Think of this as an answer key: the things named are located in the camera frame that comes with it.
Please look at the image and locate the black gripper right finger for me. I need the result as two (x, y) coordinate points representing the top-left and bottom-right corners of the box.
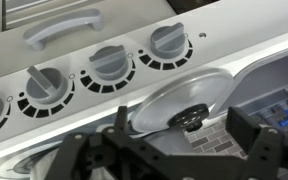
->
(225, 106), (288, 180)

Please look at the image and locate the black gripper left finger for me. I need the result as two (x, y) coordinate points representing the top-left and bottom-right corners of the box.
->
(45, 105), (135, 180)

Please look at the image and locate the clear lid with black knob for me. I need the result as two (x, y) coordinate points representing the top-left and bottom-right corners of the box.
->
(130, 68), (235, 134)

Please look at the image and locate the grey sink basin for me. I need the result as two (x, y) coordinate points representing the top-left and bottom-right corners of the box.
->
(210, 43), (288, 118)

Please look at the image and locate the white oven door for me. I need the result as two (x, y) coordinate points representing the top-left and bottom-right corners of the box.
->
(0, 0), (177, 51)

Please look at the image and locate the white toy kitchen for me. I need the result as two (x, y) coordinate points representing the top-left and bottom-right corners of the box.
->
(0, 0), (288, 180)

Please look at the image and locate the grey oven door handle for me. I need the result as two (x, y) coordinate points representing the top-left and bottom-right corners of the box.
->
(23, 8), (104, 52)

